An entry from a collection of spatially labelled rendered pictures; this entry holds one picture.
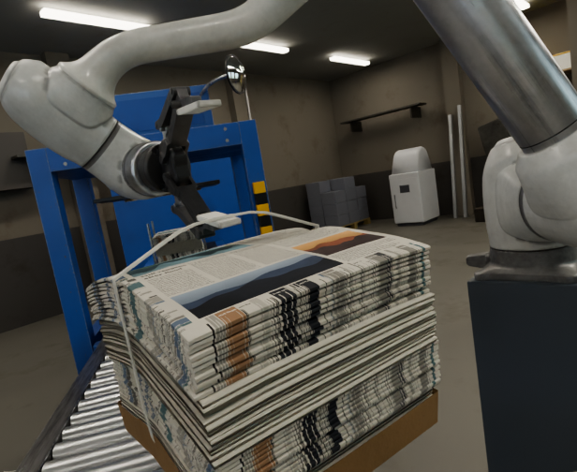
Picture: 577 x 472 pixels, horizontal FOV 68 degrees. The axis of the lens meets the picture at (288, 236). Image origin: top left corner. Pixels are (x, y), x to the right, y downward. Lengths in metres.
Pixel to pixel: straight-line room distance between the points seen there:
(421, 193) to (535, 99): 7.75
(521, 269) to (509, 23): 0.45
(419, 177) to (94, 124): 7.86
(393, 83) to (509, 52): 9.30
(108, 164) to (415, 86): 9.17
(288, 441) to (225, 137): 1.66
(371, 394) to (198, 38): 0.61
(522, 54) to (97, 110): 0.63
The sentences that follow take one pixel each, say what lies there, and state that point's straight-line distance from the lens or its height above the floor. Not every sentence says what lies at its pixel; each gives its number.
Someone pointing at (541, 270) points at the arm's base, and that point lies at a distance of 0.94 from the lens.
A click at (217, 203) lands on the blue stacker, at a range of 4.25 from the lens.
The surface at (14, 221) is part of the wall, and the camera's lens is 6.39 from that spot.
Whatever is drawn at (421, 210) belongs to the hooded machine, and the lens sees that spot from 8.47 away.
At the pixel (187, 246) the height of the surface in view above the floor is 0.96.
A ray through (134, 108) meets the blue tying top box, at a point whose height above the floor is 1.68.
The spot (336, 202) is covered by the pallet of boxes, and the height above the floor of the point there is 0.64.
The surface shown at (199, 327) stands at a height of 1.17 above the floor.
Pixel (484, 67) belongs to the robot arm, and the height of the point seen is 1.37.
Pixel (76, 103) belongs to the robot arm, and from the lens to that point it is 0.76.
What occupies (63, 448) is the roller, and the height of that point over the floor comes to 0.80.
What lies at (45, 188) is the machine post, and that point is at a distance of 2.03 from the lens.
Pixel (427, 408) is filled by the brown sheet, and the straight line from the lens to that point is 0.56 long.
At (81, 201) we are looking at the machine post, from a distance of 2.61.
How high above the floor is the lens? 1.26
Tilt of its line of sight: 7 degrees down
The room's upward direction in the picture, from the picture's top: 9 degrees counter-clockwise
